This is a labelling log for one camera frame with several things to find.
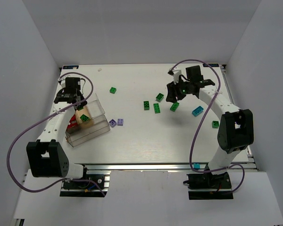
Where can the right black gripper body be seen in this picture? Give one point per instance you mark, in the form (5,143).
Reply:
(172,92)

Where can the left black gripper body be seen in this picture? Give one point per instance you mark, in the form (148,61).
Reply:
(78,103)

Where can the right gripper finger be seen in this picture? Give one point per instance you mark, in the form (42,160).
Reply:
(171,97)
(179,96)

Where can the red arched lego brick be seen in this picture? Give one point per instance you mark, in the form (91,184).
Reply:
(72,123)

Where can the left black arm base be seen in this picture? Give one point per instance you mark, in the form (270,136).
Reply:
(87,189)

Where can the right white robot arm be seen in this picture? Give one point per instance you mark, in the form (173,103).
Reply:
(235,131)

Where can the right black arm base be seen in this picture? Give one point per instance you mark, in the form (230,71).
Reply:
(208,186)

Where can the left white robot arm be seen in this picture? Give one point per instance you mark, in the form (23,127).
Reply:
(46,155)

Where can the green tilted lego brick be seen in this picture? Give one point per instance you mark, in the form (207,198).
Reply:
(174,107)

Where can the green long lego brick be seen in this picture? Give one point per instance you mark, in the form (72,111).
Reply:
(156,108)

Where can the blue lego brick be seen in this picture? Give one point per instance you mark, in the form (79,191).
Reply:
(197,111)

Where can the left blue corner label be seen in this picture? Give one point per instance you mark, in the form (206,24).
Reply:
(70,67)

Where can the blue corner label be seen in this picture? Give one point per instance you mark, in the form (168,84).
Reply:
(211,65)
(70,67)

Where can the clear plastic container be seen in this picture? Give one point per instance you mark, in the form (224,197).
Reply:
(76,136)

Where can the purple lego brick left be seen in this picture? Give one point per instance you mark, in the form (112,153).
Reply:
(112,123)

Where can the purple lego brick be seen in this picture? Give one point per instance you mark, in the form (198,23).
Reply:
(120,122)
(112,123)

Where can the purple lego brick right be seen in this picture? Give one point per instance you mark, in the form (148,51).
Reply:
(120,122)

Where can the right blue corner label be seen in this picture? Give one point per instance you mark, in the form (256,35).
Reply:
(211,65)

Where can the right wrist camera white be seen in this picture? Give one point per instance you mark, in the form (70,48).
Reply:
(176,74)

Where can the aluminium front rail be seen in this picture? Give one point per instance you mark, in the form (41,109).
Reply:
(249,166)

